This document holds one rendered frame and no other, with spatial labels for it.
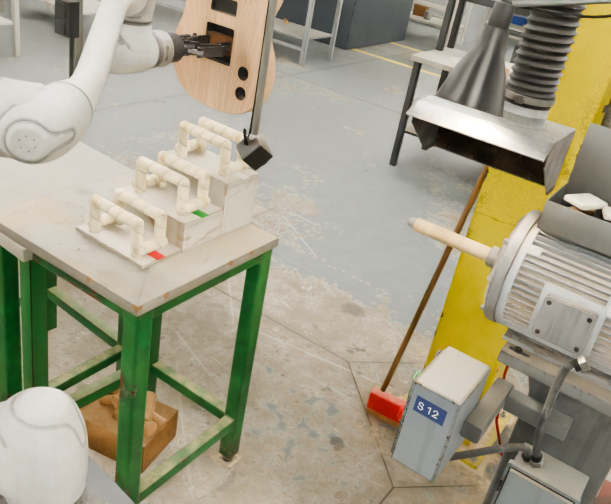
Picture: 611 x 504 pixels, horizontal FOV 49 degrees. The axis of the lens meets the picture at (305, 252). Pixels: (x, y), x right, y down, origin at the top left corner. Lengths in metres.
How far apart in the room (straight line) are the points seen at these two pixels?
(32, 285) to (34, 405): 0.78
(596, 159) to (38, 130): 1.04
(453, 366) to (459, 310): 1.28
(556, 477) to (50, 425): 0.99
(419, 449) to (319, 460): 1.34
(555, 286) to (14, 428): 1.03
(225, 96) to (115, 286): 0.62
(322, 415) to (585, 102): 1.55
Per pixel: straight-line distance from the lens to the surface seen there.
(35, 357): 2.25
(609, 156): 1.48
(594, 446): 1.53
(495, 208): 2.45
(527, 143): 1.40
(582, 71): 2.29
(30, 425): 1.34
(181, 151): 2.09
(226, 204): 1.99
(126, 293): 1.73
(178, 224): 1.90
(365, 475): 2.68
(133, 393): 1.87
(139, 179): 2.01
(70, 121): 1.19
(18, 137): 1.15
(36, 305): 2.14
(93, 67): 1.42
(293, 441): 2.73
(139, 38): 1.69
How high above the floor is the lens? 1.88
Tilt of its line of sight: 28 degrees down
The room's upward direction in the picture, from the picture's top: 11 degrees clockwise
